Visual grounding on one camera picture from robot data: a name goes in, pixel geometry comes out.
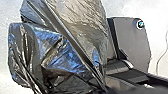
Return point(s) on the black trash bag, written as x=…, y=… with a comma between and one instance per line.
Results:
x=63, y=50

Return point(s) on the silver base bolt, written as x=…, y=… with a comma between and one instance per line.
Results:
x=140, y=24

